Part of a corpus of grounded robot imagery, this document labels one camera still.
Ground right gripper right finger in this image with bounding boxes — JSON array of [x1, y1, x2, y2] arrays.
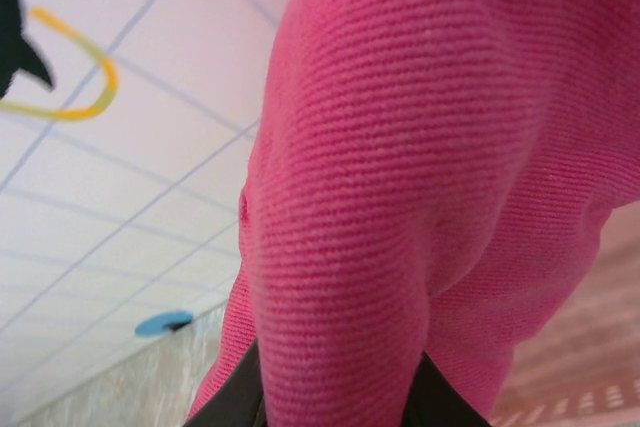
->
[[399, 350, 495, 427]]

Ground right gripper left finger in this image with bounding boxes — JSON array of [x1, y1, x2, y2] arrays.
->
[[182, 337, 267, 427]]

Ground pink long pants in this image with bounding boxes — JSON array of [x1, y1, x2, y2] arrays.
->
[[182, 0, 640, 427]]

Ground blue oval dolphin sticker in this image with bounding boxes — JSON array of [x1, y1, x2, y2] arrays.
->
[[133, 310, 195, 338]]

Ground pink plastic basket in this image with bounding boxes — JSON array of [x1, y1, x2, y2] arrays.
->
[[487, 376, 640, 427]]

